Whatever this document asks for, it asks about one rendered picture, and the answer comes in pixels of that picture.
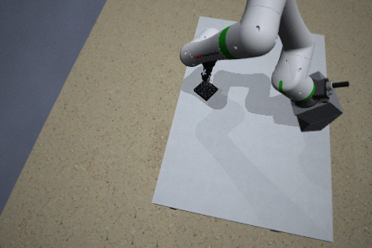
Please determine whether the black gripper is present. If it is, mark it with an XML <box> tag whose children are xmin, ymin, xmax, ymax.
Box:
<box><xmin>201</xmin><ymin>63</ymin><xmax>215</xmax><ymax>85</ymax></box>

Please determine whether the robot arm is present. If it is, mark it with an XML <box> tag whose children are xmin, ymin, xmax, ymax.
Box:
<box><xmin>180</xmin><ymin>0</ymin><xmax>349</xmax><ymax>108</ymax></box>

